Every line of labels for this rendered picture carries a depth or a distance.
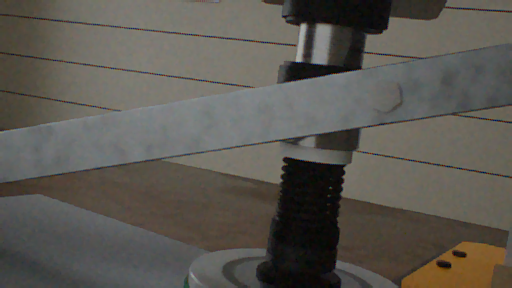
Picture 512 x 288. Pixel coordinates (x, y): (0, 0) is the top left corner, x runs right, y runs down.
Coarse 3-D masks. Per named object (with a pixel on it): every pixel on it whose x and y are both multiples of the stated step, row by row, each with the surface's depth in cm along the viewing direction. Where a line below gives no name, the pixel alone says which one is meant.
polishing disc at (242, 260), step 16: (208, 256) 68; (224, 256) 69; (240, 256) 70; (256, 256) 71; (192, 272) 62; (208, 272) 63; (224, 272) 63; (240, 272) 64; (336, 272) 69; (352, 272) 70; (368, 272) 70
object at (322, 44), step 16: (304, 32) 60; (320, 32) 59; (336, 32) 59; (352, 32) 59; (304, 48) 60; (320, 48) 59; (336, 48) 59; (352, 48) 60; (288, 64) 61; (304, 64) 59; (320, 64) 59; (336, 64) 59; (352, 64) 60; (288, 80) 60; (304, 144) 60; (320, 144) 59; (336, 144) 59; (352, 144) 60
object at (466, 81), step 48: (480, 48) 54; (240, 96) 58; (288, 96) 57; (336, 96) 56; (384, 96) 55; (432, 96) 55; (480, 96) 54; (0, 144) 63; (48, 144) 62; (96, 144) 61; (144, 144) 60; (192, 144) 59; (240, 144) 58
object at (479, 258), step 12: (456, 252) 131; (468, 252) 136; (480, 252) 138; (492, 252) 139; (504, 252) 141; (432, 264) 122; (444, 264) 120; (456, 264) 124; (468, 264) 126; (480, 264) 127; (492, 264) 128; (408, 276) 111; (420, 276) 112; (432, 276) 113; (444, 276) 115; (456, 276) 116; (468, 276) 117; (480, 276) 118
